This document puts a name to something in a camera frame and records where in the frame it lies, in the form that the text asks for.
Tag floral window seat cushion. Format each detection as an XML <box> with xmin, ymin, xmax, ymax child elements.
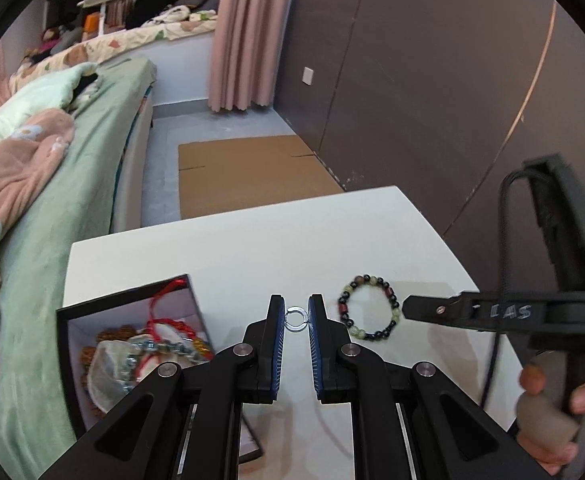
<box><xmin>8</xmin><ymin>12</ymin><xmax>218</xmax><ymax>93</ymax></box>

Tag red cord bracelet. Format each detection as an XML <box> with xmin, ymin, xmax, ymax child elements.
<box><xmin>147</xmin><ymin>282</ymin><xmax>209</xmax><ymax>352</ymax></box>

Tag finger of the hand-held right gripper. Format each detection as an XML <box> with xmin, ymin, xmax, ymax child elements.
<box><xmin>403</xmin><ymin>288</ymin><xmax>568</xmax><ymax>335</ymax></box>

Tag bed with green sheet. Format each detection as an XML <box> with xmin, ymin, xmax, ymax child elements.
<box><xmin>0</xmin><ymin>56</ymin><xmax>158</xmax><ymax>480</ymax></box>

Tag black bag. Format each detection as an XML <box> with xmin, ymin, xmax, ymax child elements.
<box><xmin>125</xmin><ymin>0</ymin><xmax>183</xmax><ymax>30</ymax></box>

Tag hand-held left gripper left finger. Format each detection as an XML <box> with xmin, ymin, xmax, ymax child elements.
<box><xmin>37</xmin><ymin>294</ymin><xmax>287</xmax><ymax>480</ymax></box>

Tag wide pink curtain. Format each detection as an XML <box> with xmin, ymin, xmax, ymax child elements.
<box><xmin>207</xmin><ymin>0</ymin><xmax>301</xmax><ymax>112</ymax></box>

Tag white mesh pouch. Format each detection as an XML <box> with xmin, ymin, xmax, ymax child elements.
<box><xmin>92</xmin><ymin>342</ymin><xmax>146</xmax><ymax>412</ymax></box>

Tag black cloth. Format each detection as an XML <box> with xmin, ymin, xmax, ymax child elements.
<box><xmin>72</xmin><ymin>72</ymin><xmax>98</xmax><ymax>102</ymax></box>

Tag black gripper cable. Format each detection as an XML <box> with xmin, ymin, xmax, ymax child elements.
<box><xmin>481</xmin><ymin>167</ymin><xmax>548</xmax><ymax>408</ymax></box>

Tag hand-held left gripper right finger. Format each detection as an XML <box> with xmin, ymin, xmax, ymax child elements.
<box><xmin>307</xmin><ymin>294</ymin><xmax>561</xmax><ymax>480</ymax></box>

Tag hanging dark clothes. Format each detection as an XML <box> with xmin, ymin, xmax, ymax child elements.
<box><xmin>46</xmin><ymin>0</ymin><xmax>93</xmax><ymax>28</ymax></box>

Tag light green quilt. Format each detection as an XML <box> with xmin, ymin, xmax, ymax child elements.
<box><xmin>0</xmin><ymin>61</ymin><xmax>98</xmax><ymax>153</ymax></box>

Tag silver chunky bracelet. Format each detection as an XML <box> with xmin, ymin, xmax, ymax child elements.
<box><xmin>121</xmin><ymin>337</ymin><xmax>194</xmax><ymax>392</ymax></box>

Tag small silver ring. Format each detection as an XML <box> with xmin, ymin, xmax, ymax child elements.
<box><xmin>284</xmin><ymin>305</ymin><xmax>307</xmax><ymax>332</ymax></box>

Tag dark glass bead bracelet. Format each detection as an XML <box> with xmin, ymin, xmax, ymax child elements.
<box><xmin>339</xmin><ymin>274</ymin><xmax>402</xmax><ymax>342</ymax></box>

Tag stuffed toy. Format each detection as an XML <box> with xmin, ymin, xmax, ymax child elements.
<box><xmin>22</xmin><ymin>25</ymin><xmax>83</xmax><ymax>66</ymax></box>

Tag pink floral blanket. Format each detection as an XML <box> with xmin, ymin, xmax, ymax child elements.
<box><xmin>0</xmin><ymin>108</ymin><xmax>76</xmax><ymax>401</ymax></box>

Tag dark brown wardrobe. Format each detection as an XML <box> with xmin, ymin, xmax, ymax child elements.
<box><xmin>267</xmin><ymin>0</ymin><xmax>585</xmax><ymax>291</ymax></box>

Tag black jewelry box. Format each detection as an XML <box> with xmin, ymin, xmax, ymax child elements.
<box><xmin>56</xmin><ymin>274</ymin><xmax>264</xmax><ymax>465</ymax></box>

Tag white patterned cloth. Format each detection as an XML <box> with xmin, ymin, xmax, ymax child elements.
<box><xmin>145</xmin><ymin>6</ymin><xmax>196</xmax><ymax>27</ymax></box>

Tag flat cardboard sheet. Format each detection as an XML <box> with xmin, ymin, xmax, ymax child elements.
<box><xmin>177</xmin><ymin>134</ymin><xmax>346</xmax><ymax>221</ymax></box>

